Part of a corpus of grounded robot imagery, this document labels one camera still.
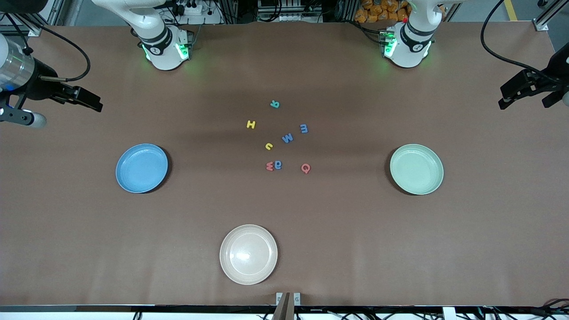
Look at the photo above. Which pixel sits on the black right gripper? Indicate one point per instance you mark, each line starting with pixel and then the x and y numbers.
pixel 43 78

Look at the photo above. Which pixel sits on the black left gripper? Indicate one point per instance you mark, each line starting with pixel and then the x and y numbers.
pixel 558 66

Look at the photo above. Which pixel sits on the yellow foam letter H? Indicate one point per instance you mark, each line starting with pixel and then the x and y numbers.
pixel 251 124

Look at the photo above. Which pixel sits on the teal foam letter R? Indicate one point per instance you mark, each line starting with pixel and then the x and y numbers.
pixel 275 104

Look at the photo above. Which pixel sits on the red foam letter w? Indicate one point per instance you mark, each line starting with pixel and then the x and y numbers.
pixel 270 166

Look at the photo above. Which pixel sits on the blue foam letter a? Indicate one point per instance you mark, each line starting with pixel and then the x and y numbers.
pixel 278 165

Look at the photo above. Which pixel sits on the blue foam letter W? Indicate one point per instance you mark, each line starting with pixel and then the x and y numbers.
pixel 287 138

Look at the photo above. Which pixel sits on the red foam letter Q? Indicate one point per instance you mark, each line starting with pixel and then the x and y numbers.
pixel 305 168

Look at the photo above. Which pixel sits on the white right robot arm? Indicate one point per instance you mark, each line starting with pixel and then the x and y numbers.
pixel 164 58

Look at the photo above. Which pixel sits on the blue plate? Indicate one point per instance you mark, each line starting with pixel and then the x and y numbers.
pixel 141 168

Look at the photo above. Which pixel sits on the green plate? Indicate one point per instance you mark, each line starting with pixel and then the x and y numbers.
pixel 417 169

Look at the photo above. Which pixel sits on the white power strip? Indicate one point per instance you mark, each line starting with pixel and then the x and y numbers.
pixel 191 8

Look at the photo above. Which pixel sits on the orange packets pile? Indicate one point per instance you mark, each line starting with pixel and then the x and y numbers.
pixel 382 11

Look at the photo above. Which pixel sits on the blue foam letter m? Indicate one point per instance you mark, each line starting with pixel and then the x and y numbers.
pixel 304 128

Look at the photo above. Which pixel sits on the grey equipment rack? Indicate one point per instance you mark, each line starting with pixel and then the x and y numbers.
pixel 289 11

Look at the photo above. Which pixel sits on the beige plate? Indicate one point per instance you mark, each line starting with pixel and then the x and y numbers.
pixel 248 254

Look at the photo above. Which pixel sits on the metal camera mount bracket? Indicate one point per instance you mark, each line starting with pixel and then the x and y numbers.
pixel 288 302

